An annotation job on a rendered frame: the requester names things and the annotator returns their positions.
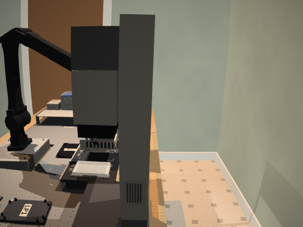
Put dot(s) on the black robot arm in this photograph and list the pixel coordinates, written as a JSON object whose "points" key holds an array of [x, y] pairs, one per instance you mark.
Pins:
{"points": [[17, 115]]}

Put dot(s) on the white translucent plate lid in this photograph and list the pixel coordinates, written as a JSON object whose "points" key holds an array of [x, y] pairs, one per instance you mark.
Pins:
{"points": [[91, 168]]}

